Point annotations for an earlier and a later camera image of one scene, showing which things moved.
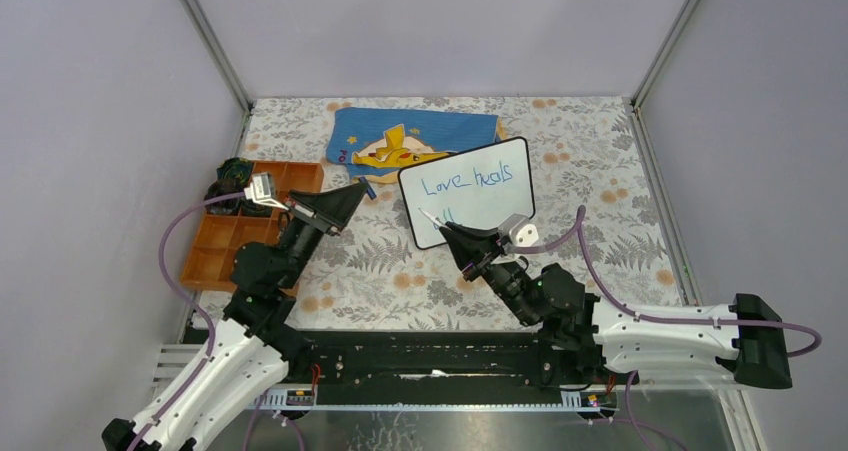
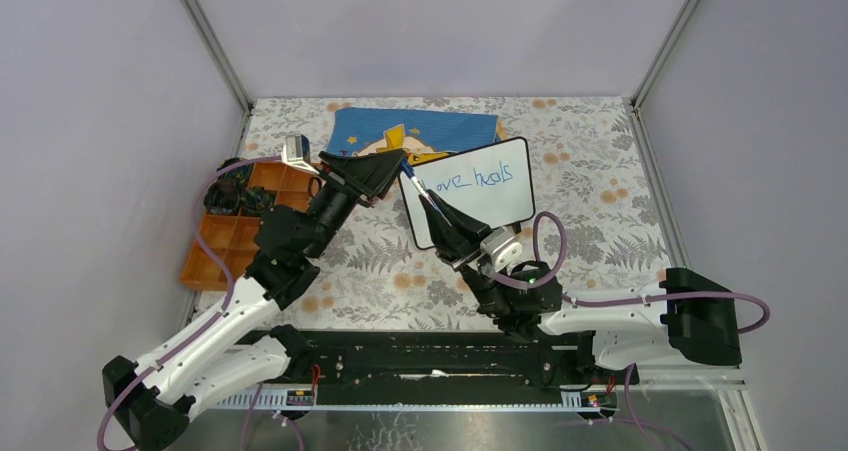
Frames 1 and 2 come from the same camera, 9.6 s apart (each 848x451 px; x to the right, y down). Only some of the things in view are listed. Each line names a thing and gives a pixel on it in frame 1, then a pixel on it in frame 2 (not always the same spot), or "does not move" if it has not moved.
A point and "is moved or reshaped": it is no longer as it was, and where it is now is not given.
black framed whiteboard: [476, 188] does not move
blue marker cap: [369, 190] is moved or reshaped
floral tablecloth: [587, 163] does not move
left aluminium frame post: [209, 39] does not move
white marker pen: [434, 219] is moved or reshaped
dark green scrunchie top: [236, 168] does not move
